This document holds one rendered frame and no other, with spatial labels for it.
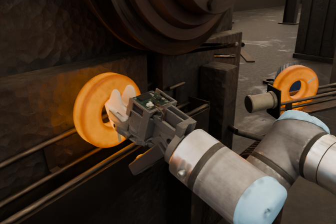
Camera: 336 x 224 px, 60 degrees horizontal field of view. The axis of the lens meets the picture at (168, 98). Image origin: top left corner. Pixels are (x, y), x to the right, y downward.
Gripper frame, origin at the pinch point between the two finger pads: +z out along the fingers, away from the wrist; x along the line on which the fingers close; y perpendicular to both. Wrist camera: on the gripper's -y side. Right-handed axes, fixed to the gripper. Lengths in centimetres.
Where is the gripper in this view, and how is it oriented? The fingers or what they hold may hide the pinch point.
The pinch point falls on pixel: (109, 101)
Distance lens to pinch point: 61.8
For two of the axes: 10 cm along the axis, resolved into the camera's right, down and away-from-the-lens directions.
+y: 2.1, -8.3, -5.1
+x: -6.6, 2.7, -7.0
